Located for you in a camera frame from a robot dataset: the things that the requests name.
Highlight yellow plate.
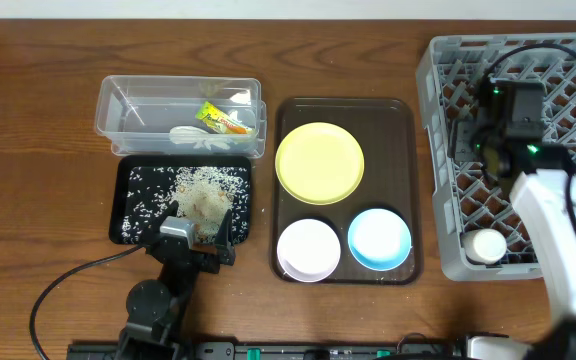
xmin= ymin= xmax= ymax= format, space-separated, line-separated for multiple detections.
xmin=275 ymin=122 xmax=365 ymax=205

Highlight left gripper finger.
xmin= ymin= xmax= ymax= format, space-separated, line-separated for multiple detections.
xmin=214 ymin=210 xmax=236 ymax=266
xmin=152 ymin=201 xmax=180 ymax=235

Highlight clear plastic bin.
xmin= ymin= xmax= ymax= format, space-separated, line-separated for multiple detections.
xmin=95 ymin=75 xmax=267 ymax=158

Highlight green snack wrapper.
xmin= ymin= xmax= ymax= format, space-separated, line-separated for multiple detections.
xmin=195 ymin=101 xmax=252 ymax=135

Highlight black waste tray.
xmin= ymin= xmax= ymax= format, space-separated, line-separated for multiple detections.
xmin=109 ymin=155 xmax=252 ymax=245

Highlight rice and food scraps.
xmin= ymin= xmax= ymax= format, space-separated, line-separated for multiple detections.
xmin=115 ymin=166 xmax=251 ymax=244

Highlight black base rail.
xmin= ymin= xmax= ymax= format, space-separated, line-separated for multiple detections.
xmin=66 ymin=342 xmax=465 ymax=360

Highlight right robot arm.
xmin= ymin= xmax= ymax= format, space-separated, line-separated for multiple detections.
xmin=464 ymin=78 xmax=576 ymax=359

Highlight brown serving tray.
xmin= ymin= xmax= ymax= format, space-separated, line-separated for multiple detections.
xmin=270 ymin=98 xmax=423 ymax=286

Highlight white cup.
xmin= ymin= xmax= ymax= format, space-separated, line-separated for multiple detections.
xmin=461 ymin=229 xmax=507 ymax=265

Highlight white napkin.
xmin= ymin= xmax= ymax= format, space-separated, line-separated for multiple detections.
xmin=169 ymin=126 xmax=233 ymax=154

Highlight white bowl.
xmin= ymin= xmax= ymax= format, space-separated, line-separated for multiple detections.
xmin=276 ymin=219 xmax=341 ymax=283

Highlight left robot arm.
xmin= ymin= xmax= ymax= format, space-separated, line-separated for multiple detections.
xmin=114 ymin=202 xmax=236 ymax=360

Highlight blue bowl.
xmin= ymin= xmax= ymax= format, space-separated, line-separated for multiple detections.
xmin=347 ymin=208 xmax=412 ymax=272

